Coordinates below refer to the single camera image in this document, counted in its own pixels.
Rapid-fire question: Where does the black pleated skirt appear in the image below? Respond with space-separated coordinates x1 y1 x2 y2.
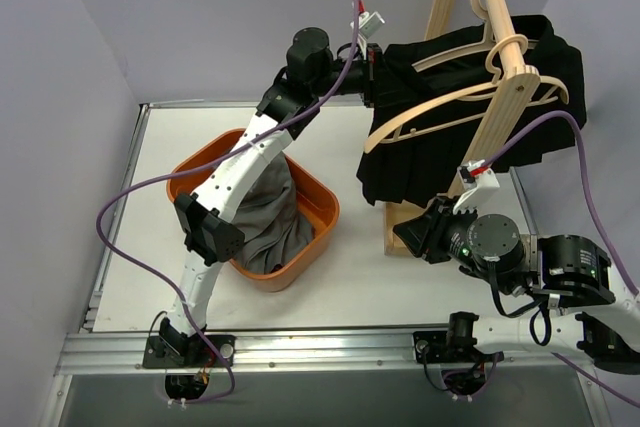
356 15 587 207

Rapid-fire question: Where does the wooden hanger of black skirt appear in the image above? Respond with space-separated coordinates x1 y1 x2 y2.
412 0 516 74

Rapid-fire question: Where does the grey pleated skirt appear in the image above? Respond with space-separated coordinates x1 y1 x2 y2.
233 154 314 275

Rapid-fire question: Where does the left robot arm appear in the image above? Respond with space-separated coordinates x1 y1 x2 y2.
159 24 375 366

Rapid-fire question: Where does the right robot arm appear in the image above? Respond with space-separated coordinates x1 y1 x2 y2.
393 197 639 375

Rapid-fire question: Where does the wooden clothes rack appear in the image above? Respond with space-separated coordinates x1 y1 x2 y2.
382 0 541 258

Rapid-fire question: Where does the orange plastic basket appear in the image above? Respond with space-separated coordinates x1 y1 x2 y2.
165 128 341 293

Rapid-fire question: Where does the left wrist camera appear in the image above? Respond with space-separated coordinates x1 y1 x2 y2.
350 10 386 49

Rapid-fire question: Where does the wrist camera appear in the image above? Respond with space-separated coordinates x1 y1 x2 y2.
453 160 500 214
350 10 386 49

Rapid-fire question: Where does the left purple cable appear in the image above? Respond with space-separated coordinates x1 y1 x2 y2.
95 0 363 403

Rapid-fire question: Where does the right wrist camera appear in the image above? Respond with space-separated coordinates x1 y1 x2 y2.
453 160 500 214

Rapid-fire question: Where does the aluminium rail table edge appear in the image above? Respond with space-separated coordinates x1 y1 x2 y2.
53 102 596 377

